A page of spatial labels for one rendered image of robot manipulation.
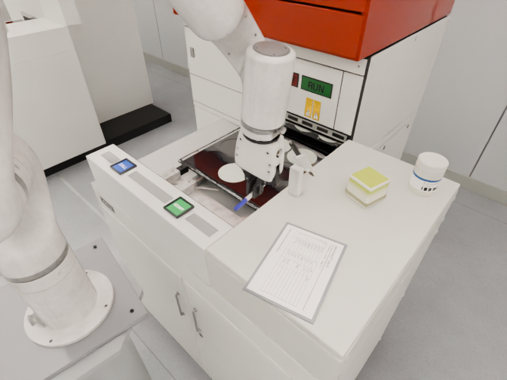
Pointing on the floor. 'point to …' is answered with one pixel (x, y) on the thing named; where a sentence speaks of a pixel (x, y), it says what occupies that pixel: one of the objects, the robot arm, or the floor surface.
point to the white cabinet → (218, 312)
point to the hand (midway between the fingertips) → (254, 186)
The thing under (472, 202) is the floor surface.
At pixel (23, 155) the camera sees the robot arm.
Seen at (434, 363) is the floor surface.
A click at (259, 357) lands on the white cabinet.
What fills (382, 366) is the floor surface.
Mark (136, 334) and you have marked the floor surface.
